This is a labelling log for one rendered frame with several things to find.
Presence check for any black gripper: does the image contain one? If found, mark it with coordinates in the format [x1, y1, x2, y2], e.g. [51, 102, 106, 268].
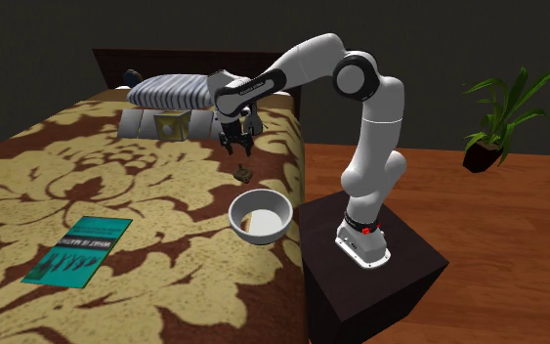
[219, 119, 255, 157]

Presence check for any small brown figure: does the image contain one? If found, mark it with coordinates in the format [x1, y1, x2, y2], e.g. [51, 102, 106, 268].
[233, 163, 254, 185]

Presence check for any white bowl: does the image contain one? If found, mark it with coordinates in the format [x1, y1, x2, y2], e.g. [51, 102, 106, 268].
[228, 188, 295, 246]

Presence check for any gold cube box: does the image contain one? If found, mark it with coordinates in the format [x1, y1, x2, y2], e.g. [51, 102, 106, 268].
[152, 109, 192, 142]

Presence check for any blue white striped pillow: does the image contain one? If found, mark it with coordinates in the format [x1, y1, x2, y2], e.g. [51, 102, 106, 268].
[126, 72, 217, 111]

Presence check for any brown cream floral bed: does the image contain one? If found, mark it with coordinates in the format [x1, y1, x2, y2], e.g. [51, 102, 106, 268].
[0, 47, 307, 344]

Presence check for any dark blue round cushion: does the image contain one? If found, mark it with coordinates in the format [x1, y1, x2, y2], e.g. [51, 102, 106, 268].
[122, 68, 145, 89]

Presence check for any dark robot stand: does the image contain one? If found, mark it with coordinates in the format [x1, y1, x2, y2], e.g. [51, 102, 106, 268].
[298, 190, 450, 344]

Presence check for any teal book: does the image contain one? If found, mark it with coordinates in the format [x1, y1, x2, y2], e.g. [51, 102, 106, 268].
[20, 215, 134, 290]

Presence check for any green potted plant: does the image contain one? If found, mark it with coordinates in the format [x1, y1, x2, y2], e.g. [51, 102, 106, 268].
[461, 64, 550, 174]

